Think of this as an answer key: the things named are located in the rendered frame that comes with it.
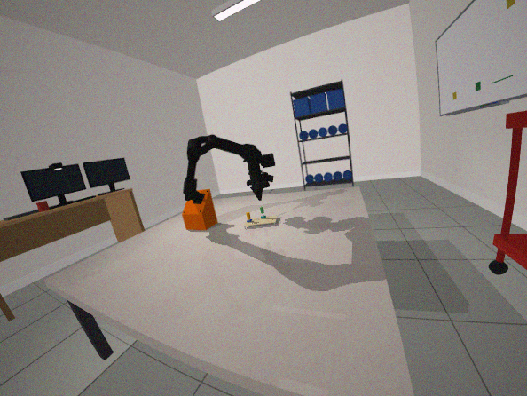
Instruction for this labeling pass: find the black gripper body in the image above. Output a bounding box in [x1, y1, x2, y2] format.
[247, 169, 270, 190]

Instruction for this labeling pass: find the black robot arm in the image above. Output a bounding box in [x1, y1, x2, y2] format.
[183, 135, 275, 204]

